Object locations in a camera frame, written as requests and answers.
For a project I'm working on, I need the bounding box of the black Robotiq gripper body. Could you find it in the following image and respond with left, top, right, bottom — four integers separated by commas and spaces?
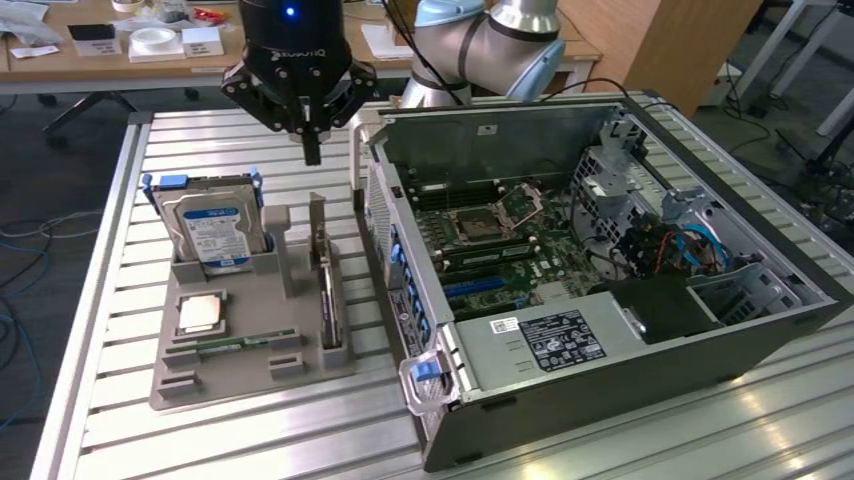
239, 0, 354, 107

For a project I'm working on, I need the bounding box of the green graphics card black cooler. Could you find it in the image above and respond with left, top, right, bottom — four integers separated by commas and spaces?
307, 191, 347, 351

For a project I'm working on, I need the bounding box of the white paper stack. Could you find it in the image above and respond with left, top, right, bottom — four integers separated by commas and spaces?
359, 22, 417, 62

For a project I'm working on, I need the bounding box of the white labelled box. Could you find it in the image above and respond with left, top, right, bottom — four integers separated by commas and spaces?
180, 27, 226, 59

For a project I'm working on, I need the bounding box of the wooden desk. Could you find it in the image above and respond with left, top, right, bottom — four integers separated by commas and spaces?
0, 0, 606, 96

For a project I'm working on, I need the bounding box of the flat white box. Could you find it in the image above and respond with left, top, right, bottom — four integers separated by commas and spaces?
126, 39, 188, 64

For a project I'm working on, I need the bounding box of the hard disk in blue caddy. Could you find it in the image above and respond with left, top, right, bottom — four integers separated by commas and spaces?
142, 167, 276, 275

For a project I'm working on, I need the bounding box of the black office chair base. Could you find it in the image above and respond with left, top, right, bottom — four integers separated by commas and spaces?
36, 88, 202, 150

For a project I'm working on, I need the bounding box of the black topped white box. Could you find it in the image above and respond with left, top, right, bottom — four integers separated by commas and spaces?
66, 23, 123, 57

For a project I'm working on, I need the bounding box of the metal socket cover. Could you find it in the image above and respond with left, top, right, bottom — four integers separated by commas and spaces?
493, 180, 543, 232

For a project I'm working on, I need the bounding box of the black RAM stick white label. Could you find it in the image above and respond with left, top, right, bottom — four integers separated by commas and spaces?
441, 243, 539, 266

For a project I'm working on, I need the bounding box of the clear plastic bag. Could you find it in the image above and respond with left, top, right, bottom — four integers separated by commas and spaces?
0, 2, 66, 45

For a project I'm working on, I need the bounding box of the long PCIe expansion slot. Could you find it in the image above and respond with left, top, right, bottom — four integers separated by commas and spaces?
443, 276, 507, 297

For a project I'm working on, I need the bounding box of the silver CPU chip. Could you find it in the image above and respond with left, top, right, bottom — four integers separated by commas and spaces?
176, 294, 226, 334

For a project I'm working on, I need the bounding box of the grey plastic parts rack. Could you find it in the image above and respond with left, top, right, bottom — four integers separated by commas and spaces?
147, 203, 361, 412

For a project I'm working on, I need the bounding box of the silver disk bay cage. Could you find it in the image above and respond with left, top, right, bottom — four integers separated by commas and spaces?
571, 115, 669, 251

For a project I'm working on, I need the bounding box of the green motherboard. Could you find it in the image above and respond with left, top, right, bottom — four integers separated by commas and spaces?
406, 172, 606, 321

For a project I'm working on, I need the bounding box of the green RAM stick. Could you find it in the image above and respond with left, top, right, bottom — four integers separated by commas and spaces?
166, 328, 299, 354

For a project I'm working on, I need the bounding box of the wooden cabinet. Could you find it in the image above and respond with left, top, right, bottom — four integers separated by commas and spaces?
553, 0, 766, 116

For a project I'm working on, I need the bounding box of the grey power supply unit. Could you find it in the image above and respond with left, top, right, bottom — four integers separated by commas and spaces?
437, 292, 653, 394

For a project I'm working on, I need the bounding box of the black plastic air shroud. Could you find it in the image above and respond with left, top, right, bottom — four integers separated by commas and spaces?
593, 279, 726, 346

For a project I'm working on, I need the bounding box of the open dark PC case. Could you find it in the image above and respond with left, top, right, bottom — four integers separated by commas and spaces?
347, 91, 841, 474

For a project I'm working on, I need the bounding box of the black equipment stand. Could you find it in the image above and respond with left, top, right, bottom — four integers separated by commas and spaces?
773, 89, 854, 226

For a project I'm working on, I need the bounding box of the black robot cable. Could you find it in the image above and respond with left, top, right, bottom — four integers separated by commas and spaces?
381, 0, 473, 106

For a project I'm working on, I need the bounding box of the grey floor cable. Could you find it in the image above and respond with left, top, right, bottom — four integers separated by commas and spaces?
0, 208, 103, 240

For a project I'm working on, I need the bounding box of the black power cable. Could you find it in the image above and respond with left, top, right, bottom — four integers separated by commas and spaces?
533, 77, 679, 117

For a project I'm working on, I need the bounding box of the red wire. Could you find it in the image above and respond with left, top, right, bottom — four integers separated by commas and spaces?
649, 231, 670, 275

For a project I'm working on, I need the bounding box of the white wall box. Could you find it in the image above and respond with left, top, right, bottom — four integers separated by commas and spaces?
706, 62, 746, 109

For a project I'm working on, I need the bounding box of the blue wire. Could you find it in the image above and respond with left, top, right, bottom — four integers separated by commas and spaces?
673, 223, 730, 274

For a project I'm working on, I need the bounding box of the blue floor cable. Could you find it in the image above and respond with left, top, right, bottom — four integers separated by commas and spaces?
0, 238, 54, 431

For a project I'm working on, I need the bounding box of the white desk frame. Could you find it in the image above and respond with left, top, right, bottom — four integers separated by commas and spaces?
730, 0, 854, 136

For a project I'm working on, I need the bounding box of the grey disk bay bracket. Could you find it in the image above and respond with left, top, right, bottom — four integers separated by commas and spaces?
685, 259, 806, 326

